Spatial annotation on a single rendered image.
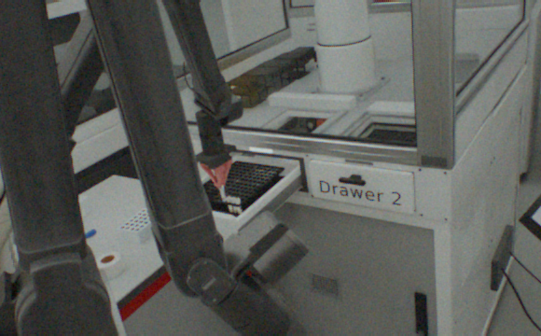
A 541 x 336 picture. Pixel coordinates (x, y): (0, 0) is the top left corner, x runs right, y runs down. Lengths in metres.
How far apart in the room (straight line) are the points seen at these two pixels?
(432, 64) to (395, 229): 0.47
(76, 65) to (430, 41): 0.71
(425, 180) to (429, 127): 0.14
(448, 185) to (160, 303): 0.82
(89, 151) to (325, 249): 1.00
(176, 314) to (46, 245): 1.08
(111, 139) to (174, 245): 1.64
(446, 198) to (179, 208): 0.90
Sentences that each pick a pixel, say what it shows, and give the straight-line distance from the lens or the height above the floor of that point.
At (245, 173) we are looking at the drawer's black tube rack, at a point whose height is 0.90.
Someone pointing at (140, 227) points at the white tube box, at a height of 0.79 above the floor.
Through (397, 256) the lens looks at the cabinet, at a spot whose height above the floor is 0.65.
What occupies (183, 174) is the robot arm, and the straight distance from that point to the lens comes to 0.49.
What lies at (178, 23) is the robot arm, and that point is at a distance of 0.98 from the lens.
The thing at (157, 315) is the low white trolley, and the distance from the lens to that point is 1.48.
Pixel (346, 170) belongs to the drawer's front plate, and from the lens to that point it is 1.35.
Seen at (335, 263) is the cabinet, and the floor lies 0.57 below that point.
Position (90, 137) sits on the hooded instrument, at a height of 0.90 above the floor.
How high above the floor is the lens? 1.52
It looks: 25 degrees down
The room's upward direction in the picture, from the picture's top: 10 degrees counter-clockwise
